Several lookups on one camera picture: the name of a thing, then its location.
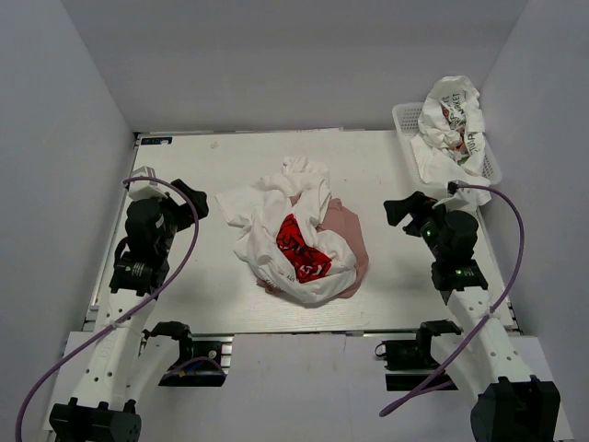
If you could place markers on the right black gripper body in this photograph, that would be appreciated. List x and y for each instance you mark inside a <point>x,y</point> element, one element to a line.
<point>419,215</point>

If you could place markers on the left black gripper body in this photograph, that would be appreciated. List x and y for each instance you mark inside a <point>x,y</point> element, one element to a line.
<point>175,208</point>

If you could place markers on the pink t shirt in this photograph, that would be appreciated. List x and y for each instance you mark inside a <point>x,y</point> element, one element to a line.
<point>334,268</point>

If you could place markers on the white t shirt red print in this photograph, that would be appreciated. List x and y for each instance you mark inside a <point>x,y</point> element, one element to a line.
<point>284,263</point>

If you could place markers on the white t shirt black print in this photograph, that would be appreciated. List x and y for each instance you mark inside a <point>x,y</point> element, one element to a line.
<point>301,188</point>

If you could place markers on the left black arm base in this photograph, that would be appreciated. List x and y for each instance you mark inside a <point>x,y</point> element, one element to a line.
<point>206,365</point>

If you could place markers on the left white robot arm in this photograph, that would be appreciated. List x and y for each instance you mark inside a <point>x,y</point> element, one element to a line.
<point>127,359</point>

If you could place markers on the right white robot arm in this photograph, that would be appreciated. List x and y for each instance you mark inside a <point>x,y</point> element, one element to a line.
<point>473,351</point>

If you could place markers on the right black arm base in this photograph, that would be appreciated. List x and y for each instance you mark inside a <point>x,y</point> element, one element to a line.
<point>405,367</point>

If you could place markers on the blue label sticker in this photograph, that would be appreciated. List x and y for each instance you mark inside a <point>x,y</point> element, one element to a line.
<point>164,140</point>

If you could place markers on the white t shirt with lettering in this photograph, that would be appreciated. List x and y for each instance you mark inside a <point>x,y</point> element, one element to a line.
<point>450,143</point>

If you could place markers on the white plastic basket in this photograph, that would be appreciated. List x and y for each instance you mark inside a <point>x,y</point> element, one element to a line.
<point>405,117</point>

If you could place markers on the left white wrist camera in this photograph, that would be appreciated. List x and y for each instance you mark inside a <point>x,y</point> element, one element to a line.
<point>143,185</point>

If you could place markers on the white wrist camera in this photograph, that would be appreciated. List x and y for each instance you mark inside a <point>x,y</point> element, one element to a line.
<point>456,199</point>
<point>143,185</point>

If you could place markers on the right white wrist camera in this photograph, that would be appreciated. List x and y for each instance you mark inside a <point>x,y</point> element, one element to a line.
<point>456,199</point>

